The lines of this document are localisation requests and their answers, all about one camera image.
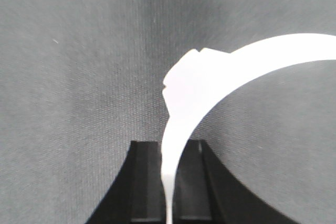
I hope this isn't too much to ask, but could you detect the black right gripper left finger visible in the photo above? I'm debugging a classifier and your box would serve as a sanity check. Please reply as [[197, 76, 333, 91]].
[[87, 141, 166, 224]]

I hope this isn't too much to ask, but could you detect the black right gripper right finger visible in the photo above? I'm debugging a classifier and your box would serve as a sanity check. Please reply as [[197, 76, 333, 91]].
[[173, 140, 294, 223]]

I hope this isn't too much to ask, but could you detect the white curved PVC pipe clamp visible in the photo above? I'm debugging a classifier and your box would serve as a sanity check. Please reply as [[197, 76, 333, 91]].
[[161, 33, 335, 223]]

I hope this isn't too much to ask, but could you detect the dark grey table mat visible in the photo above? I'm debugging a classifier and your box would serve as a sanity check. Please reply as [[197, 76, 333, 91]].
[[1, 0, 335, 223]]

